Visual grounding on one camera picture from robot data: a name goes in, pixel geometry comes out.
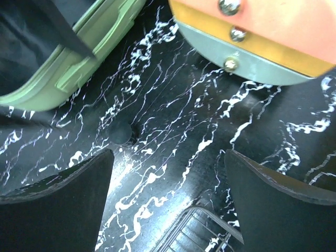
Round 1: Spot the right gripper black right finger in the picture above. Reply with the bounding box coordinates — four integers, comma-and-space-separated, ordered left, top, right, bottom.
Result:
225, 150, 335, 251

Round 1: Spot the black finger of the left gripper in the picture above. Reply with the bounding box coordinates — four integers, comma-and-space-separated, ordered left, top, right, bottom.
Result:
39, 1, 96, 59

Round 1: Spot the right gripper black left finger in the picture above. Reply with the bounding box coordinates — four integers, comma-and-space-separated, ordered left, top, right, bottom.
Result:
1, 149, 114, 251

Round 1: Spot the green hard-shell suitcase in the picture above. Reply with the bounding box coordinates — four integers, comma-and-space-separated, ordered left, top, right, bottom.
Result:
1, 1, 145, 111

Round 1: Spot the white cylindrical drawer cabinet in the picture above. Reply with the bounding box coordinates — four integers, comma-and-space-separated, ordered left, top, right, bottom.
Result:
169, 1, 335, 86

